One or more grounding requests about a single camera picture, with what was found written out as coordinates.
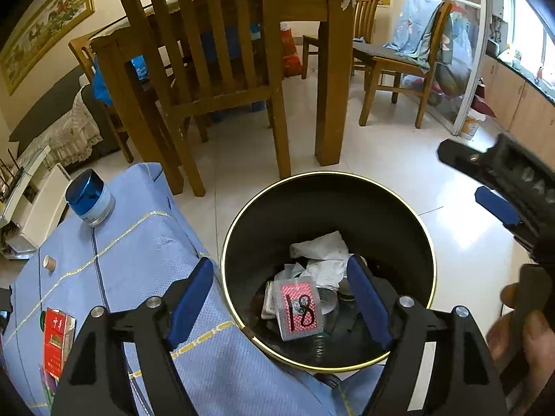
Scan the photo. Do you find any far wooden chair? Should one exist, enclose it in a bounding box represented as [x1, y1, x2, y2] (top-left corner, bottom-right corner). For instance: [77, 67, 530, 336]
[301, 0, 380, 80]

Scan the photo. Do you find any white plastic bucket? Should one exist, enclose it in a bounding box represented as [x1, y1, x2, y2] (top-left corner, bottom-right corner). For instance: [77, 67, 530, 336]
[460, 108, 486, 140]

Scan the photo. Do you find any dark sofa with lace cover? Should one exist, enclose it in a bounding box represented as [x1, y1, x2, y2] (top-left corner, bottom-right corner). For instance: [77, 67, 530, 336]
[9, 67, 119, 169]

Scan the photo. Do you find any white low tv cabinet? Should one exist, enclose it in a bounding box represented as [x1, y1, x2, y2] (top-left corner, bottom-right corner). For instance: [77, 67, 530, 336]
[1, 146, 70, 260]

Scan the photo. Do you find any blue cloth covered table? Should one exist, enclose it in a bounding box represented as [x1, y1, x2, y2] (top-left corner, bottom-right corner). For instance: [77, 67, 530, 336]
[2, 163, 382, 415]

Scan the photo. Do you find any black round trash bin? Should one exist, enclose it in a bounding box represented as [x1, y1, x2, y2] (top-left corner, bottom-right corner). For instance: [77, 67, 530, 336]
[220, 171, 437, 373]

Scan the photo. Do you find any front wooden chair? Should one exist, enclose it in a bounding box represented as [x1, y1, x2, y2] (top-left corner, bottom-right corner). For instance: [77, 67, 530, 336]
[120, 0, 291, 196]

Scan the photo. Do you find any person's right hand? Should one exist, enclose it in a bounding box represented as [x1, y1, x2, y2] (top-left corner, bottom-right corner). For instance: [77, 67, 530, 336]
[485, 283, 555, 413]

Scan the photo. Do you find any blue floral hanging cloth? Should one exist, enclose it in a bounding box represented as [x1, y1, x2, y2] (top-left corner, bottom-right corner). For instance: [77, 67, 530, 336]
[384, 0, 440, 71]

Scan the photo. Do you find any crumpled white tissue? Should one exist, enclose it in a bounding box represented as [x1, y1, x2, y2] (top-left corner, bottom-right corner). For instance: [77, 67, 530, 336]
[290, 231, 351, 291]

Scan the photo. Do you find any left side wooden chair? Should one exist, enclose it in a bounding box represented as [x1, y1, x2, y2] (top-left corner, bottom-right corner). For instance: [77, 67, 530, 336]
[68, 30, 134, 163]

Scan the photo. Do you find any framed flower painting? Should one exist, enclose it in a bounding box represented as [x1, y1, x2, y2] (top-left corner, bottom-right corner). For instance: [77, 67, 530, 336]
[1, 0, 95, 95]

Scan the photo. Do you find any small beige bottle cap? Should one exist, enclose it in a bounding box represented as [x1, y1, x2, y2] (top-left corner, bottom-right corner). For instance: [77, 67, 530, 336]
[42, 255, 57, 272]

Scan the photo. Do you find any blue lidded white jar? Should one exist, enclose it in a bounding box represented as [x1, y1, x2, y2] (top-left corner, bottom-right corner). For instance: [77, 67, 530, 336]
[65, 169, 116, 227]

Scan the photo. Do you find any red cigarette pack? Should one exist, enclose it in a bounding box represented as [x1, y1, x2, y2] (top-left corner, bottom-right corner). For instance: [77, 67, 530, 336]
[43, 308, 76, 380]

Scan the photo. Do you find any wooden dining table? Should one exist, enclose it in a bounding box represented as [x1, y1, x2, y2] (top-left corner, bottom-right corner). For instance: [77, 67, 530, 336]
[91, 0, 355, 196]

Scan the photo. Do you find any wooden kitchen cabinet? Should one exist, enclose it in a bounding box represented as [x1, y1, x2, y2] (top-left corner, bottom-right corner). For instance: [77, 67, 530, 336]
[481, 54, 555, 168]

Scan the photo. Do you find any wooden chair with cushion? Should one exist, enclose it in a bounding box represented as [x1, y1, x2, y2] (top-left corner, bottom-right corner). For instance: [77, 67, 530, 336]
[353, 1, 452, 128]

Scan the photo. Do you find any red bag under table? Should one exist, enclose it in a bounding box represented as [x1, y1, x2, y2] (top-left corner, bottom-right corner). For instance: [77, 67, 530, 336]
[280, 23, 302, 77]

